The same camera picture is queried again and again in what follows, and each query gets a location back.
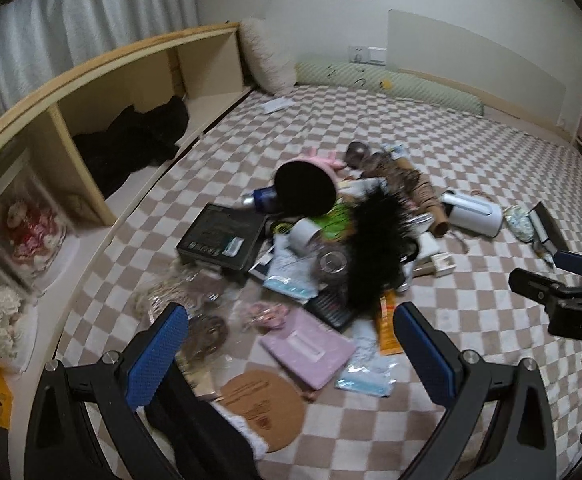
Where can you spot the white pleated curtain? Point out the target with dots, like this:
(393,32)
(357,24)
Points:
(66,35)

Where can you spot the white tape roll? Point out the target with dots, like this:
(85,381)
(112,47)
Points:
(306,235)

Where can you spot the black garment with white trim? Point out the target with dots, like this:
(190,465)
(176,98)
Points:
(211,435)

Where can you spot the white handheld appliance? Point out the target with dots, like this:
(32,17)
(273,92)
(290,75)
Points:
(473,212)

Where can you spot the pink plush toy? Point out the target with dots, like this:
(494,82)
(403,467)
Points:
(327,159)

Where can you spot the black feather duster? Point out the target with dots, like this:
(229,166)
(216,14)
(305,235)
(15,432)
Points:
(376,255)

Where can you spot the clear bag with brown item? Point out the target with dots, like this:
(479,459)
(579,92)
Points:
(208,332)

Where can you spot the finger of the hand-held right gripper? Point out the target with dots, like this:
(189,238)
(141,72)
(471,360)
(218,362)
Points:
(573,260)
(536,284)

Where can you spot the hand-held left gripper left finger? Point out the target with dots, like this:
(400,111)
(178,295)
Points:
(158,355)

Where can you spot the white paper sheet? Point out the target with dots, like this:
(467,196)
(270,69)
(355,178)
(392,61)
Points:
(278,105)

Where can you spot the black makeup palette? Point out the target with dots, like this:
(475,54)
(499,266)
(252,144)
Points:
(331,310)

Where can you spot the black flat box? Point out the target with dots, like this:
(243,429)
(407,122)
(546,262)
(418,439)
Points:
(221,237)

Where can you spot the blue face mask packet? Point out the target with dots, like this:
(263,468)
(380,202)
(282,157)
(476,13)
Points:
(288,275)
(363,377)

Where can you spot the open black case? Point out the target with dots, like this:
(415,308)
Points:
(546,227)

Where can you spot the black cloth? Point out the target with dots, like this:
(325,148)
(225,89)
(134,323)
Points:
(131,142)

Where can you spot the patterned pouch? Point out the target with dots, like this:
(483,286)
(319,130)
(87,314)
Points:
(520,222)

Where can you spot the pink hair accessory packet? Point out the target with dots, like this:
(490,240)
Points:
(263,315)

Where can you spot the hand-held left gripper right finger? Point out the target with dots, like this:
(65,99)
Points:
(428,355)

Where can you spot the pink round box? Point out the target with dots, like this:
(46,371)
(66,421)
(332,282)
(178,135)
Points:
(305,190)

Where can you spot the round cork coaster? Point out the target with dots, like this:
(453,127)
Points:
(263,410)

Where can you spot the clear glass jar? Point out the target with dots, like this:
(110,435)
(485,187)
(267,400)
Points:
(333,266)

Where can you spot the fluffy white pillow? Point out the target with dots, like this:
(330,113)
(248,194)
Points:
(268,57)

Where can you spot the blue bottle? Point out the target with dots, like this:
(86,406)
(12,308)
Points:
(260,198)

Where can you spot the tiger striped plush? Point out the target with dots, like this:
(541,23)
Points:
(411,185)

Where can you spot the small white box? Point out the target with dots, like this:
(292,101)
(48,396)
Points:
(443,263)

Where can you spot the pink pouch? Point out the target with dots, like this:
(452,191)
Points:
(308,347)

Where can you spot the white wall socket panel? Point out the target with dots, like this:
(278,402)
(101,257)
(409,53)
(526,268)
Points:
(368,55)

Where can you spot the long green bolster pillow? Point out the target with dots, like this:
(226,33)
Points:
(396,85)

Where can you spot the green packet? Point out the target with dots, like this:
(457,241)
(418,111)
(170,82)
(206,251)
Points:
(335,220)

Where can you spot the orange tube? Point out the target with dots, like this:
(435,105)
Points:
(390,325)

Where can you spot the wooden bedside shelf unit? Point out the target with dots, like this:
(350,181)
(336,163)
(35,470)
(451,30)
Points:
(136,90)

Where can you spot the checkered blanket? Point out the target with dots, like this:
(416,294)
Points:
(471,160)

